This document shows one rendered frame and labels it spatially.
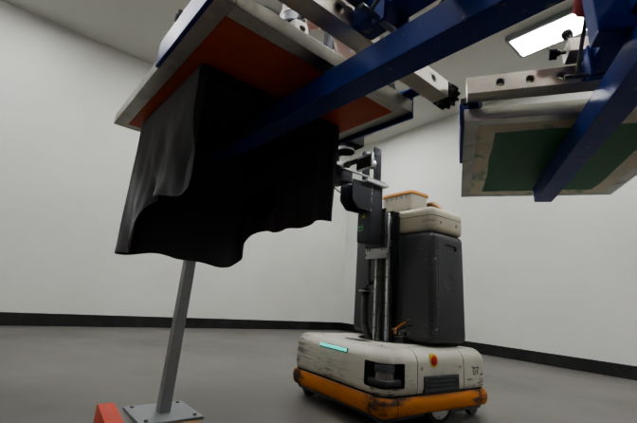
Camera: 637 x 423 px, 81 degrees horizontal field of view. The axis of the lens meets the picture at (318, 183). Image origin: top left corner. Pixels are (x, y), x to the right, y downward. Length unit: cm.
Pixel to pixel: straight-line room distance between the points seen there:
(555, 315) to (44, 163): 524
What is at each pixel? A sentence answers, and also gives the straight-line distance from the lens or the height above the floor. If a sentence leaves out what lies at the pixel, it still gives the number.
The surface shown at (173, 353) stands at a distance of 162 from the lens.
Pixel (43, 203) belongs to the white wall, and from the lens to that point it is 447.
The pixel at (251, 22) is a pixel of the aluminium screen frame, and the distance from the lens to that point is 80.
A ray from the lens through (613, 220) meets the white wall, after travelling 444.
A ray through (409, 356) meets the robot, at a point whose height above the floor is 26.
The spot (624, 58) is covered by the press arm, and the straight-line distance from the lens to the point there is 90.
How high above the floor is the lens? 45
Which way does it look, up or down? 17 degrees up
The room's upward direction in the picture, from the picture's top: 5 degrees clockwise
